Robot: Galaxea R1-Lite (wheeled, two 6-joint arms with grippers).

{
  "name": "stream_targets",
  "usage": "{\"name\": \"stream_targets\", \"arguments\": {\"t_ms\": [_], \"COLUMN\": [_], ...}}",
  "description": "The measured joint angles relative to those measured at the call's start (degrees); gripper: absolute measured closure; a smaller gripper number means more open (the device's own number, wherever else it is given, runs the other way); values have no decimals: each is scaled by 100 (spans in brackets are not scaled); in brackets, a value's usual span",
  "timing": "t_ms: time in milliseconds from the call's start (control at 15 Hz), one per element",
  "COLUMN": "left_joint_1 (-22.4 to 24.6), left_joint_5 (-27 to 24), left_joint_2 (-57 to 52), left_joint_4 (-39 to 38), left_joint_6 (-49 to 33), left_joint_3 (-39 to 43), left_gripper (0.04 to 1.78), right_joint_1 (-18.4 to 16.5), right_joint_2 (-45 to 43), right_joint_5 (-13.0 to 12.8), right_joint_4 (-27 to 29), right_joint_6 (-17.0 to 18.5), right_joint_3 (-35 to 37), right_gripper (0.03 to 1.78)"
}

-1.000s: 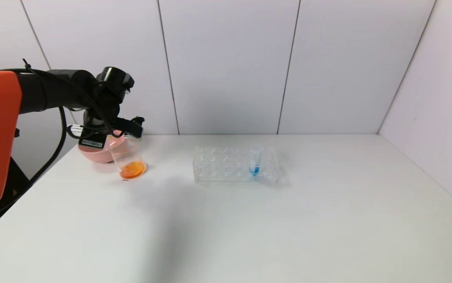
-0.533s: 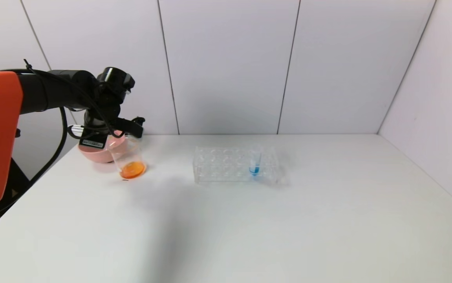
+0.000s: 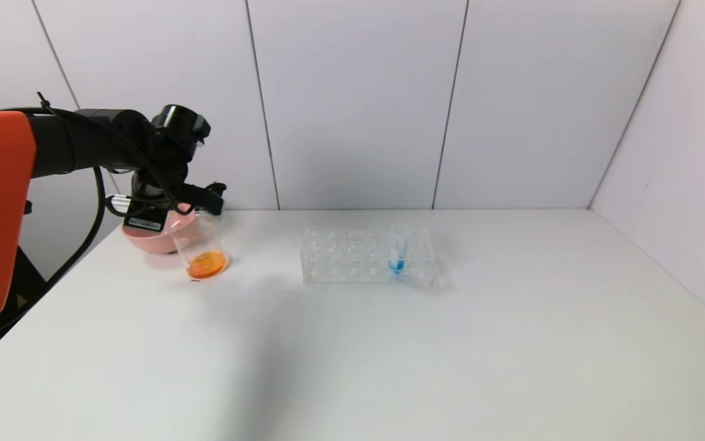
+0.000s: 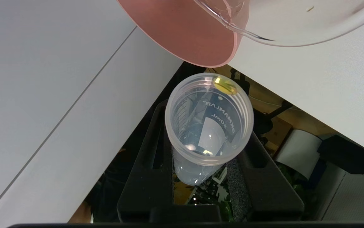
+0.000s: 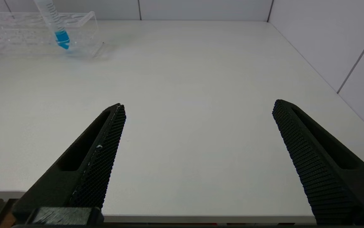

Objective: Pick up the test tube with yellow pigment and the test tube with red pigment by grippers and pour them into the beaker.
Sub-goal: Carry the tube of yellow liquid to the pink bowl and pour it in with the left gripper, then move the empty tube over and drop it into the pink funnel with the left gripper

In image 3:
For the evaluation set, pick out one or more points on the test tube with blue pigment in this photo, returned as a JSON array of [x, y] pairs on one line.
[[396, 264]]

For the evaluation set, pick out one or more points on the clear glass beaker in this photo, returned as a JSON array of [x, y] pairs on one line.
[[208, 264]]

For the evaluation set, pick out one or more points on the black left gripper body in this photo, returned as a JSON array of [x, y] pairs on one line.
[[144, 220]]

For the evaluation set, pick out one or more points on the pink bowl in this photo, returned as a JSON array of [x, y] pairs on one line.
[[150, 242]]

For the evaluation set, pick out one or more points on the clear acrylic test tube rack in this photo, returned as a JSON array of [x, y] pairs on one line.
[[352, 263]]

